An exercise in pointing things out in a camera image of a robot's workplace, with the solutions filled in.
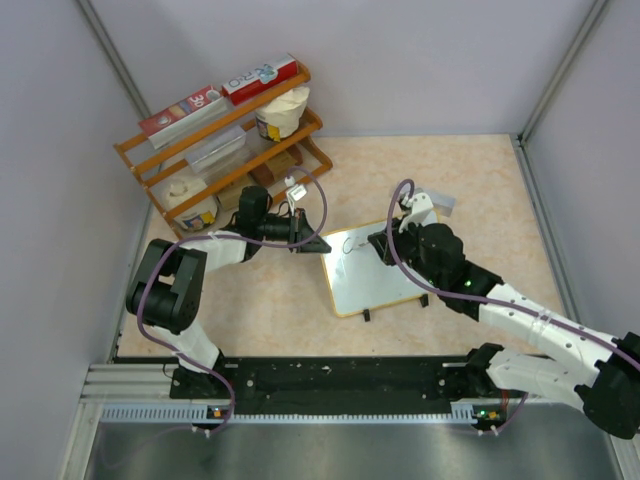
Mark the brown sponge block right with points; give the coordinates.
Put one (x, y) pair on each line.
(275, 169)

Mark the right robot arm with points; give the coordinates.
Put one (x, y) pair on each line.
(590, 371)

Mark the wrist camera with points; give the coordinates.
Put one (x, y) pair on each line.
(416, 208)
(294, 192)

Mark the white bag upper container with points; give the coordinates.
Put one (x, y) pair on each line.
(280, 118)

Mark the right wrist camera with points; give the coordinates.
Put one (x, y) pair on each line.
(416, 208)

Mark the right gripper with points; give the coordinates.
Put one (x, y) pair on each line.
(382, 242)

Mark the tan sponge block left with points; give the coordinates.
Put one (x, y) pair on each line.
(228, 197)

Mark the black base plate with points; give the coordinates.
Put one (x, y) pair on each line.
(340, 385)

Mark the red foil wrap box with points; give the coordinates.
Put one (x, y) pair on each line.
(167, 125)

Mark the aluminium frame rail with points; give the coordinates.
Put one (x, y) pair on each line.
(127, 383)

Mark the red white long box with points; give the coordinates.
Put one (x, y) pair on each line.
(259, 78)

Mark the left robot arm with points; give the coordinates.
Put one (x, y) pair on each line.
(166, 291)

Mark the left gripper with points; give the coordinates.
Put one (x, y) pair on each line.
(300, 229)

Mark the grey whiteboard eraser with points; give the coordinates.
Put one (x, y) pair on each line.
(443, 204)

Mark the orange wooden shelf rack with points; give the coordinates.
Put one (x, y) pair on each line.
(189, 180)

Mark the clear plastic box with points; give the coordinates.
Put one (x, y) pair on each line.
(220, 154)

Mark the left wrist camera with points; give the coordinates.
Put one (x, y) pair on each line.
(294, 192)

